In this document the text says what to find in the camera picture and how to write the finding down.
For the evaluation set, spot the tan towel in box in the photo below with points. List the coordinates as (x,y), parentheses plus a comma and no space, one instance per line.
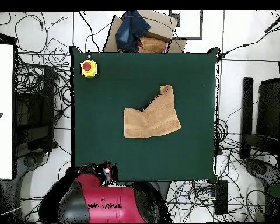
(151,45)

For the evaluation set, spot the yellow emergency stop button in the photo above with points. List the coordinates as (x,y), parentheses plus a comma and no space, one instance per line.
(88,68)

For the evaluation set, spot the black power strip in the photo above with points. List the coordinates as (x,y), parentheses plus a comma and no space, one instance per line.
(221,198)

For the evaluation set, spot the dark rod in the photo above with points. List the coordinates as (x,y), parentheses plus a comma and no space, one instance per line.
(276,22)

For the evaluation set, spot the black equipment stand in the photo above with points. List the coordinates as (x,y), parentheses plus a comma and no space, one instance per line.
(48,105)

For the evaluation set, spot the black panel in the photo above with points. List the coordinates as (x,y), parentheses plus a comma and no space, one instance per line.
(268,107)

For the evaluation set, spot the long black bar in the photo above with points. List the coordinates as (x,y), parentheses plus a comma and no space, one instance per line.
(246,116)

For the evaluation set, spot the black pedestal leg with knob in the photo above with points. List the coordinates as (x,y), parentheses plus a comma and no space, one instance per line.
(259,169)
(30,161)

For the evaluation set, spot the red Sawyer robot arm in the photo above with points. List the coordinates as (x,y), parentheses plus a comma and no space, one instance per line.
(107,200)

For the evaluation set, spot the dark square frame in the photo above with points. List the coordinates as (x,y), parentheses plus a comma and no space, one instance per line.
(189,37)

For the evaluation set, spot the dark green tablecloth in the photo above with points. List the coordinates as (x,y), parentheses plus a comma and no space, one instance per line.
(107,93)

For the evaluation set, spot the white desk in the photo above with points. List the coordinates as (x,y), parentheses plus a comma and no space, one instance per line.
(2,93)

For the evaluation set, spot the brown cardboard box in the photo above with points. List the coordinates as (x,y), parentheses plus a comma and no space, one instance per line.
(159,25)

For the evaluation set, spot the tan terry towel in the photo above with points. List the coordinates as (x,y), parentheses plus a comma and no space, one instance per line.
(151,121)

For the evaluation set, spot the blue denim jeans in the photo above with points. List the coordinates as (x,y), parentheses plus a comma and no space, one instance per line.
(130,30)

